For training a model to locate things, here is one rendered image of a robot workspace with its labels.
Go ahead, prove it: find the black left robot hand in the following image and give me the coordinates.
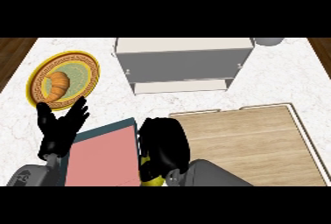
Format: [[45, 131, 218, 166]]
[[36, 95, 92, 162]]

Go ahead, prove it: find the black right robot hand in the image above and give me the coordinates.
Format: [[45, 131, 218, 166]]
[[138, 117, 192, 183]]

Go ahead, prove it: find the yellow pear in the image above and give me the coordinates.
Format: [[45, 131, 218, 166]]
[[139, 155, 167, 187]]

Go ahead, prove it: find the pink tray with teal rim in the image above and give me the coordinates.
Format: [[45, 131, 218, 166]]
[[59, 117, 144, 187]]

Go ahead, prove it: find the pale wooden tray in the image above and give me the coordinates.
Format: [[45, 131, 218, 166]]
[[169, 102, 331, 187]]

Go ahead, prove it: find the golden croissant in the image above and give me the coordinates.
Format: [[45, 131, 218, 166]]
[[43, 71, 71, 103]]

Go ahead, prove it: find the yellow patterned plate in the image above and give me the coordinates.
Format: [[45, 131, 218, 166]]
[[26, 50, 102, 112]]

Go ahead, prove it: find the grey round object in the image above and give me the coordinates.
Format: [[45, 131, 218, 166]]
[[253, 38, 286, 47]]

